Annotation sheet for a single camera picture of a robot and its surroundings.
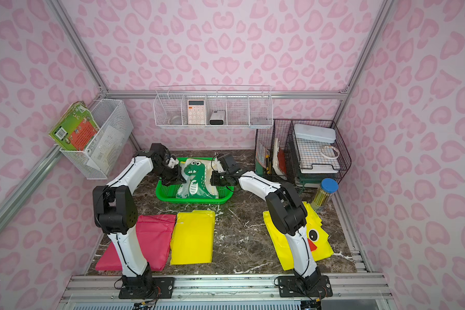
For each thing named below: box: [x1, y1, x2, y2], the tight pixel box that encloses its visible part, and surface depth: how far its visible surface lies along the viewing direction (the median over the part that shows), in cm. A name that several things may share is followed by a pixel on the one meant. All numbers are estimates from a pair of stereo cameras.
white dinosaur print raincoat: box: [175, 158, 219, 199], surface depth 94 cm
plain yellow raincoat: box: [169, 209, 216, 266], surface depth 88 cm
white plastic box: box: [293, 123, 336, 144], surface depth 97 cm
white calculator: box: [187, 99, 206, 125], surface depth 95 cm
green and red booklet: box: [48, 100, 101, 151], surface depth 73 cm
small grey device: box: [209, 110, 226, 126], surface depth 92 cm
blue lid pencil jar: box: [310, 177, 340, 213], surface depth 82 cm
